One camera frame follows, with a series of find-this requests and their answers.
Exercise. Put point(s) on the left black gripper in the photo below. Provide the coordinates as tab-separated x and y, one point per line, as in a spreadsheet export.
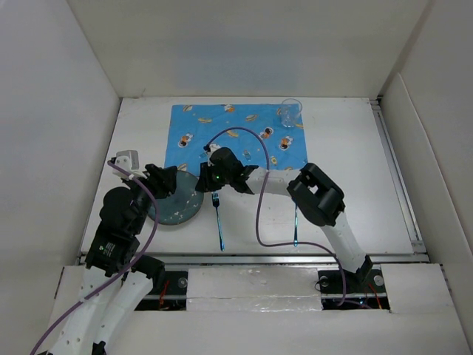
162	179

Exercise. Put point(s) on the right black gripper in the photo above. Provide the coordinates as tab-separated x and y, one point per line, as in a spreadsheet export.
205	183

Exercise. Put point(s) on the blue metal fork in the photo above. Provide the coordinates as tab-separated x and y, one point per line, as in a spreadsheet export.
216	205

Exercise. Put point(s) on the teal ceramic plate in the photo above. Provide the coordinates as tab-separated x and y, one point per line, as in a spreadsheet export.
183	204

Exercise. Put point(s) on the blue cartoon print cloth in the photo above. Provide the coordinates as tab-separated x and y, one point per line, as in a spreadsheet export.
253	132

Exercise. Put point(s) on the clear plastic cup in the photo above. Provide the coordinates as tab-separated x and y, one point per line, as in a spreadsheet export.
290	112

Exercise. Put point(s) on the blue metal spoon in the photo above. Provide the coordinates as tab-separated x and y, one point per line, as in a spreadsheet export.
295	228

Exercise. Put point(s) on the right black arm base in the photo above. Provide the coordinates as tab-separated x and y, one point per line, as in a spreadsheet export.
370	294

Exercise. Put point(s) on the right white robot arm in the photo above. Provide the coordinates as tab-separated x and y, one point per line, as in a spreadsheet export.
318	198

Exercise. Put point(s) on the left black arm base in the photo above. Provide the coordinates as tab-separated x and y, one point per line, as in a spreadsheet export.
170	295

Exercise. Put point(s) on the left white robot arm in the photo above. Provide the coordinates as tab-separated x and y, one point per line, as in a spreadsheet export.
117	273

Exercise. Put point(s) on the white foam block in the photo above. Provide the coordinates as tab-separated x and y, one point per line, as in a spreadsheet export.
253	289

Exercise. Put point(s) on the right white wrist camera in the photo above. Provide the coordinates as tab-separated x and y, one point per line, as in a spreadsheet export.
210	149

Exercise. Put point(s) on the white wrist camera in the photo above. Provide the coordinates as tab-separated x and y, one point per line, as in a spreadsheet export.
125	164
210	149

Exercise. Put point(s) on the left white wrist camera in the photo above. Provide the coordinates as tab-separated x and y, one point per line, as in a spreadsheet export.
125	164

